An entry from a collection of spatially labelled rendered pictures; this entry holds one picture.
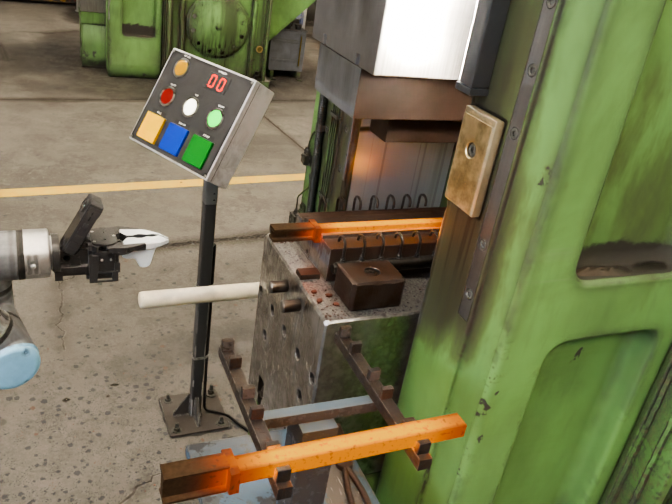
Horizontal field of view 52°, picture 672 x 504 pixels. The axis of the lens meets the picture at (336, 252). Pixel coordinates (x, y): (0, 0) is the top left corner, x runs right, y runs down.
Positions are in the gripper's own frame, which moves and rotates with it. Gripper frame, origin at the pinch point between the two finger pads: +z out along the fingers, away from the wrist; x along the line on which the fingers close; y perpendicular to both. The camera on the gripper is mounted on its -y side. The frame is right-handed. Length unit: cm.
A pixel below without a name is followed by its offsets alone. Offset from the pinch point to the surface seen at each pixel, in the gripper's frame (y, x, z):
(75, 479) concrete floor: 100, -38, -15
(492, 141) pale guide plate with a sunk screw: -32, 34, 45
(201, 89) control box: -14, -56, 20
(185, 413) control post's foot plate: 99, -58, 22
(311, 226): -1.2, 0.9, 30.9
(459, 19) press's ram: -47, 13, 48
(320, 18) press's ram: -41, -14, 33
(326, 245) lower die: 1.2, 5.3, 33.0
